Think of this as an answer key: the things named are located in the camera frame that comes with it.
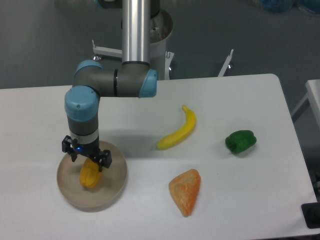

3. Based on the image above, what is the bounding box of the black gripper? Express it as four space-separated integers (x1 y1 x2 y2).
61 135 112 172

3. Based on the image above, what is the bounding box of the yellow bell pepper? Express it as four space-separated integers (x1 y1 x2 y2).
79 158 103 189

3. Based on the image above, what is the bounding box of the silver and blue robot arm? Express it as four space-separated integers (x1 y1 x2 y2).
61 0 160 171

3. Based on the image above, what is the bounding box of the beige round plate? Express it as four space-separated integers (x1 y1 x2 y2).
56 141 128 210

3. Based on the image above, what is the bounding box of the green bell pepper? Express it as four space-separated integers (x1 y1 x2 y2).
225 130 257 154

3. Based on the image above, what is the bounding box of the orange triangular pastry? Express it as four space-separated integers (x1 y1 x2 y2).
168 169 201 217

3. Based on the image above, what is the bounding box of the yellow banana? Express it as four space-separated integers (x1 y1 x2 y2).
155 105 197 150

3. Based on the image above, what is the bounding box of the black device at table edge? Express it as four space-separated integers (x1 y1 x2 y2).
301 202 320 229

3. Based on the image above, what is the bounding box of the white side table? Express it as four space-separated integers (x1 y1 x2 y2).
290 79 320 124

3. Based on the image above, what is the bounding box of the blue plastic bag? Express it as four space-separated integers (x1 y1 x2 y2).
256 0 320 17

